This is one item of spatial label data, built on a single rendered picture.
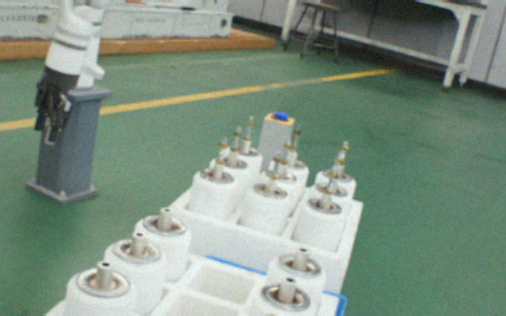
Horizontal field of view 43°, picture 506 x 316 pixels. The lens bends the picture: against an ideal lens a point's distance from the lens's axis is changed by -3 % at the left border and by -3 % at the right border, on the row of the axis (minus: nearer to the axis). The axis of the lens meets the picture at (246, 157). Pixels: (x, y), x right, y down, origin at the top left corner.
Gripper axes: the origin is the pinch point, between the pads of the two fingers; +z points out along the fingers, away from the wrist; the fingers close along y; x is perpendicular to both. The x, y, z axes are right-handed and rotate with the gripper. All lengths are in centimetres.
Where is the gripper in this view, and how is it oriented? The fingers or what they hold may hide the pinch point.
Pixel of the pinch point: (45, 131)
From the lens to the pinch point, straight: 142.4
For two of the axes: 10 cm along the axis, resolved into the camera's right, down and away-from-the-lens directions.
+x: 7.4, 0.8, 6.7
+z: -3.4, 9.0, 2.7
